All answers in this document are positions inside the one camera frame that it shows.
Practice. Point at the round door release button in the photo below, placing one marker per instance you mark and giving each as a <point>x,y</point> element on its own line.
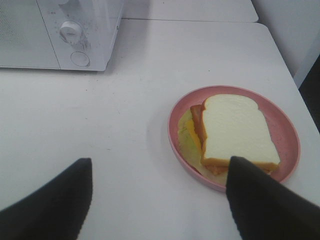
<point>80,59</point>

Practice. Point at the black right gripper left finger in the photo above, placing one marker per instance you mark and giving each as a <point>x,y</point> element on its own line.
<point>56,211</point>

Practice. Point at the white bread sandwich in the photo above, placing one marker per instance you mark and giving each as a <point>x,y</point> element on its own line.
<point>223,126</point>

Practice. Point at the pink round plate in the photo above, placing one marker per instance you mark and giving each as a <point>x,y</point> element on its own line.
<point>282,131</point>

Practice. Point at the white microwave door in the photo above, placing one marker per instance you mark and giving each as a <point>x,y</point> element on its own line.
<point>24,39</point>

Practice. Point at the white microwave oven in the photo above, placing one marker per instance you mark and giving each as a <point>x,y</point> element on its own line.
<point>58,34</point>

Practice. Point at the lower white microwave knob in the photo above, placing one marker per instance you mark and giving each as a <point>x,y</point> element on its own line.
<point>71,32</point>

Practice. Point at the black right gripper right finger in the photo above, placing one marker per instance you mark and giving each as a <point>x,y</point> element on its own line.
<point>264,209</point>

